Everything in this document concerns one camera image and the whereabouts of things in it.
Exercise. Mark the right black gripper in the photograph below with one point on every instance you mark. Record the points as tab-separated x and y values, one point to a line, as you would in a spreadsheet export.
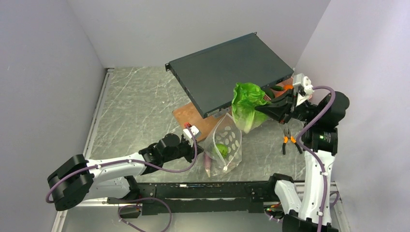
280	107

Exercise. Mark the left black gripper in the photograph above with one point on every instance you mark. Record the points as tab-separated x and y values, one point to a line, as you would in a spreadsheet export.
193	150

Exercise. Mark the orange fake fruit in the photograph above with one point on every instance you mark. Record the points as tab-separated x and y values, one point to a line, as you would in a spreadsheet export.
287	87

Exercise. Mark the green fake lettuce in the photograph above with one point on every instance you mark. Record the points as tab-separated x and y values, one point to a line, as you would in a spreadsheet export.
247	96

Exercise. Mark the bumpy green fake fruit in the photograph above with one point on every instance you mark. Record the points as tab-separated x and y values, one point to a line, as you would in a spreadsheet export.
222	149

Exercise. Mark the clear zip top bag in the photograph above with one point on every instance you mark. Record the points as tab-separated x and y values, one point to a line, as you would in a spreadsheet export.
225	132

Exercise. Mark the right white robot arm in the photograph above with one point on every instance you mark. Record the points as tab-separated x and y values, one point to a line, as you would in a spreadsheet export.
318	141

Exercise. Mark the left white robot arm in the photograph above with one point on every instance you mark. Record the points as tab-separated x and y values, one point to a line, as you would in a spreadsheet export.
79	179

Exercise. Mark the pale purple fake radish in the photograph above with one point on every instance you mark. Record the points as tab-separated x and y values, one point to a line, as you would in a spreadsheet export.
207	164

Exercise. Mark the pink perforated plastic tray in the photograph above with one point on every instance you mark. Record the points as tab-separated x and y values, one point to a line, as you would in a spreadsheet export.
282	93

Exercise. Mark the brown wooden board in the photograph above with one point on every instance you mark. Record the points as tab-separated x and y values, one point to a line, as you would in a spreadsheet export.
189	114

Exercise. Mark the dark rack server chassis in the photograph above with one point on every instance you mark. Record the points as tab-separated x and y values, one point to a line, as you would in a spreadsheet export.
209	76

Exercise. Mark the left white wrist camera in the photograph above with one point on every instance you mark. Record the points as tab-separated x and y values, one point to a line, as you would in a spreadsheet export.
191	132

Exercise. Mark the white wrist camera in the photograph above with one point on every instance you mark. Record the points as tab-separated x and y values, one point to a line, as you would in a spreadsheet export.
191	132
302	89

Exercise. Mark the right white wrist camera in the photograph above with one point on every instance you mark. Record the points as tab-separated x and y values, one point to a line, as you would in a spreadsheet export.
302	89

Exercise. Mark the orange handled pliers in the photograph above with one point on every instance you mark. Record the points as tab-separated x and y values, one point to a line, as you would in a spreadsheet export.
288	137

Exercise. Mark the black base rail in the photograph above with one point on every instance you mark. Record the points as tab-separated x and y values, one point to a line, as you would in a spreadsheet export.
250	196

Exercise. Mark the aluminium frame rail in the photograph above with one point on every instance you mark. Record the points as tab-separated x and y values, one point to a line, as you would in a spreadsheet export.
82	217

